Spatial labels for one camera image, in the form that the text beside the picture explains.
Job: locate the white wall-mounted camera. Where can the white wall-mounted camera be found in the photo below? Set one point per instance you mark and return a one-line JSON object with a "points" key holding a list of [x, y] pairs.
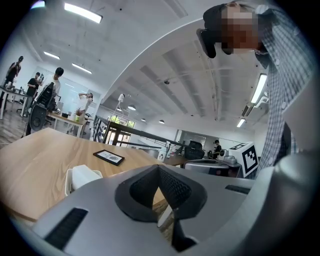
{"points": [[121, 97]]}

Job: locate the person's face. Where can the person's face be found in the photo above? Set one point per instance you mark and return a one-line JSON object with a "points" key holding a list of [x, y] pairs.
{"points": [[240, 30]]}

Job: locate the white ceiling air conditioner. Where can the white ceiling air conditioner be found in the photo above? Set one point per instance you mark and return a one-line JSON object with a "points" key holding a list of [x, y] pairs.
{"points": [[252, 107]]}

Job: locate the white wall board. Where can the white wall board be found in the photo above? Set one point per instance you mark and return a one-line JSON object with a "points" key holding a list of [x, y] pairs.
{"points": [[72, 87]]}

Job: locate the black metal railing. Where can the black metal railing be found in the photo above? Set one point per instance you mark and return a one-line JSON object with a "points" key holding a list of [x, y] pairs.
{"points": [[140, 132]]}

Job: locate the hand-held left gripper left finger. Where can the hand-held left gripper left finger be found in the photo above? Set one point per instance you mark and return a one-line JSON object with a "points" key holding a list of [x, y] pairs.
{"points": [[105, 225]]}

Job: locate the window with green view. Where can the window with green view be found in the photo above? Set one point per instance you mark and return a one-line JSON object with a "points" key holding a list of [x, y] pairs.
{"points": [[120, 120]]}

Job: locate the white plastic container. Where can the white plastic container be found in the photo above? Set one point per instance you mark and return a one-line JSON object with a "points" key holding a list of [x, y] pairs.
{"points": [[68, 182]]}

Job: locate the black picture frame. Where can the black picture frame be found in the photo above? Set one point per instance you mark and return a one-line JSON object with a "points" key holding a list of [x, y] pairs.
{"points": [[108, 157]]}

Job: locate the black backpack device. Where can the black backpack device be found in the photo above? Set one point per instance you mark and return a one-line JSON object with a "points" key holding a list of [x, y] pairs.
{"points": [[41, 105]]}

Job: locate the clear bottle red cap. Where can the clear bottle red cap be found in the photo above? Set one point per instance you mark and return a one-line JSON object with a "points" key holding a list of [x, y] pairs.
{"points": [[173, 151]]}

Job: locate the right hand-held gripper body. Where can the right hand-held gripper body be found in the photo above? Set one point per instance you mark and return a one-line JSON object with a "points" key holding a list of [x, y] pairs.
{"points": [[250, 157]]}

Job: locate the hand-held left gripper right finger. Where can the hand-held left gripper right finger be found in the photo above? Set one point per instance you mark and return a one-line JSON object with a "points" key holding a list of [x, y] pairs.
{"points": [[220, 212]]}

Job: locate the white cartoon print bottle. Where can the white cartoon print bottle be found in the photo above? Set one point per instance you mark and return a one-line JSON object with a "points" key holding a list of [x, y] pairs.
{"points": [[162, 155]]}

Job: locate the white spray bottle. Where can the white spray bottle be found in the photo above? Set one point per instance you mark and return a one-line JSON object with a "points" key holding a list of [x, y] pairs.
{"points": [[167, 146]]}

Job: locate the potted plant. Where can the potted plant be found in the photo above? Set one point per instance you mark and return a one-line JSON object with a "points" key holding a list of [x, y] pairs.
{"points": [[78, 116]]}

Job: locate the grey plaid shirt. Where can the grey plaid shirt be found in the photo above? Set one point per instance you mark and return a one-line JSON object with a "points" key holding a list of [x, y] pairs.
{"points": [[282, 62]]}

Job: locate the black pendant lamp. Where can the black pendant lamp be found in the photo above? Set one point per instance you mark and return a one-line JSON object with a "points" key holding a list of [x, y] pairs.
{"points": [[143, 120], [132, 107], [161, 121]]}

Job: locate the black ceiling dome camera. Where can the black ceiling dome camera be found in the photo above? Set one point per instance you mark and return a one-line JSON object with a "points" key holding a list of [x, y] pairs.
{"points": [[166, 81]]}

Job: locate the black head-mounted camera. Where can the black head-mounted camera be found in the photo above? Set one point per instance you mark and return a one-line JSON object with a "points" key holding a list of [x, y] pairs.
{"points": [[208, 43]]}

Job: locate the black top desk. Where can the black top desk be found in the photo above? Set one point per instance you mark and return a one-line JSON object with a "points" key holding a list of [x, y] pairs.
{"points": [[12, 91]]}

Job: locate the black office chair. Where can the black office chair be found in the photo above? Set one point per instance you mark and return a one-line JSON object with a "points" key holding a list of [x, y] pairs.
{"points": [[193, 150]]}

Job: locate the group of ceiling strip lights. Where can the group of ceiling strip lights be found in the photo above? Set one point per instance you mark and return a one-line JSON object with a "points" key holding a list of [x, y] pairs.
{"points": [[82, 12]]}

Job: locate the white rectangular box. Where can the white rectangular box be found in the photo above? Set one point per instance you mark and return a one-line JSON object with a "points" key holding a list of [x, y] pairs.
{"points": [[83, 175]]}

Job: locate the wooden table white legs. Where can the wooden table white legs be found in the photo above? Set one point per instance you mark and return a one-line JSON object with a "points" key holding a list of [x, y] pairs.
{"points": [[62, 117]]}

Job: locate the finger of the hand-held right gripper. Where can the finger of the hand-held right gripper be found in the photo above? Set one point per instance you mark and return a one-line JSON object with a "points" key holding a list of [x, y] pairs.
{"points": [[205, 166]]}

